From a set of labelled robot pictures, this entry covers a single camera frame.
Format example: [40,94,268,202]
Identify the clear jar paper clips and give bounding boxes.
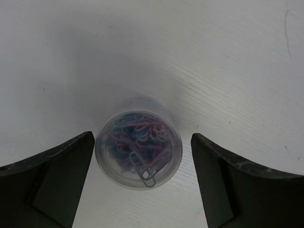
[95,96,183,190]

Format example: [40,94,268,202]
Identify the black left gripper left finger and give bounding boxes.
[0,131,95,228]

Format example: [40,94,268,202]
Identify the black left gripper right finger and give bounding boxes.
[191,133,304,228]

